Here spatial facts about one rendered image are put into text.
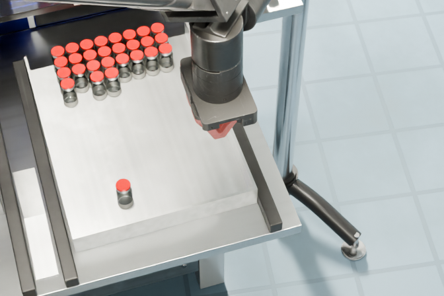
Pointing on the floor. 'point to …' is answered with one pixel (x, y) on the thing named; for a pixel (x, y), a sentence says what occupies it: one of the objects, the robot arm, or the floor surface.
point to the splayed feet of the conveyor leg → (328, 217)
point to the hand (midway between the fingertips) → (219, 132)
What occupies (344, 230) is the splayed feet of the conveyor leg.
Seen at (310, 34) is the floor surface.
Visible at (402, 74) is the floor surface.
